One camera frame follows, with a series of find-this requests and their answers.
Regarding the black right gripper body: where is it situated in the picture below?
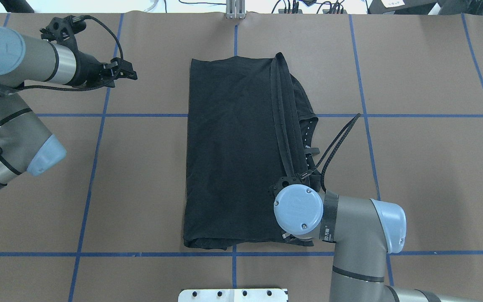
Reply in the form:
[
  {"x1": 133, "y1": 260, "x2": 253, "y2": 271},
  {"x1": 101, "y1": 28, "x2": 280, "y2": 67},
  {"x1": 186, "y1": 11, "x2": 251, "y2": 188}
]
[{"x1": 281, "y1": 232, "x2": 315, "y2": 247}]

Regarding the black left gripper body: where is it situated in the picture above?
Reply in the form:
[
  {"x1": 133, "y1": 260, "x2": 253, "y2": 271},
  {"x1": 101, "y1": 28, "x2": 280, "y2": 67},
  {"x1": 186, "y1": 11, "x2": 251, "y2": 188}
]
[{"x1": 73, "y1": 51, "x2": 109, "y2": 88}]

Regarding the black graphic t-shirt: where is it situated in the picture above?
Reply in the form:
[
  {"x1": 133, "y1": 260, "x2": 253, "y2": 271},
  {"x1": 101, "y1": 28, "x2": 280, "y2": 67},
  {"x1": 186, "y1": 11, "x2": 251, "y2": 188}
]
[{"x1": 183, "y1": 53, "x2": 318, "y2": 250}]

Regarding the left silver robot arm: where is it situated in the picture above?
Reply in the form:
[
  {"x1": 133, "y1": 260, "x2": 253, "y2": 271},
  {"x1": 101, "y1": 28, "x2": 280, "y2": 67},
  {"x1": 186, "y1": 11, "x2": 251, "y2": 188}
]
[{"x1": 0, "y1": 15, "x2": 138, "y2": 190}]

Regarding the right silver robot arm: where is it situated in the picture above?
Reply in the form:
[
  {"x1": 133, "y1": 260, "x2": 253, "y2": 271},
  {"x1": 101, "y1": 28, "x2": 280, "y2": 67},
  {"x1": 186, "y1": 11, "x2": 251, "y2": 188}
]
[{"x1": 270, "y1": 180, "x2": 465, "y2": 302}]

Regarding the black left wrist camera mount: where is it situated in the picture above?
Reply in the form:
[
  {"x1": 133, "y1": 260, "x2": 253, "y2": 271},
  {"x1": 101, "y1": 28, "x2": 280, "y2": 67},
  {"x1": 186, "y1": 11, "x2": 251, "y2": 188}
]
[{"x1": 40, "y1": 15, "x2": 86, "y2": 50}]

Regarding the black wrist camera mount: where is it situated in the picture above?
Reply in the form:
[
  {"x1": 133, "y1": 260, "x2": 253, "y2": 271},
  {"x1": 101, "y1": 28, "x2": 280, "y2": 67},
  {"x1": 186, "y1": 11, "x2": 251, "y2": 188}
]
[
  {"x1": 268, "y1": 174, "x2": 311, "y2": 198},
  {"x1": 40, "y1": 15, "x2": 86, "y2": 50}
]

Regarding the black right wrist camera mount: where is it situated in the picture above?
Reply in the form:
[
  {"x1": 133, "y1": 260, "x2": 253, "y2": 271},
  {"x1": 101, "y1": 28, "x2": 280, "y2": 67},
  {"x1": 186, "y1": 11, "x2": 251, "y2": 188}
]
[{"x1": 268, "y1": 174, "x2": 311, "y2": 198}]

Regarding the white pedestal column with base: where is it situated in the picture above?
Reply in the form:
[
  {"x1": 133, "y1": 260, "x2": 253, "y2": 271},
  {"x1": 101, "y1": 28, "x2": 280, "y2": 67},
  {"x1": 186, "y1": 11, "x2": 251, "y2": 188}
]
[{"x1": 178, "y1": 288, "x2": 289, "y2": 302}]

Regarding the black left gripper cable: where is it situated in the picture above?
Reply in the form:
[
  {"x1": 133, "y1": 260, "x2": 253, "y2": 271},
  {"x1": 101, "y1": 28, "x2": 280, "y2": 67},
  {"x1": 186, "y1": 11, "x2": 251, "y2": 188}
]
[{"x1": 0, "y1": 15, "x2": 125, "y2": 160}]

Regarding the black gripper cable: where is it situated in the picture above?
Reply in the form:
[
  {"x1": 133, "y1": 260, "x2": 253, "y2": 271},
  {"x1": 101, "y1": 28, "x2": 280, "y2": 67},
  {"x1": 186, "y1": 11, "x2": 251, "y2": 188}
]
[
  {"x1": 0, "y1": 15, "x2": 125, "y2": 160},
  {"x1": 300, "y1": 112, "x2": 362, "y2": 193}
]

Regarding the aluminium frame post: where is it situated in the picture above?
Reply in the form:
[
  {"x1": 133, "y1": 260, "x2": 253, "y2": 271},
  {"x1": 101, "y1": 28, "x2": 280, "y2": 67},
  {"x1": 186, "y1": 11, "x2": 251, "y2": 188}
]
[{"x1": 226, "y1": 0, "x2": 247, "y2": 20}]

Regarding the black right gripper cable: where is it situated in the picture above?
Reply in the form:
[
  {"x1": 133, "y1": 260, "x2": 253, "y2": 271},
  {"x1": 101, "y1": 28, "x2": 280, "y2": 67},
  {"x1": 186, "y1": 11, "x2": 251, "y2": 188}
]
[{"x1": 300, "y1": 112, "x2": 362, "y2": 193}]

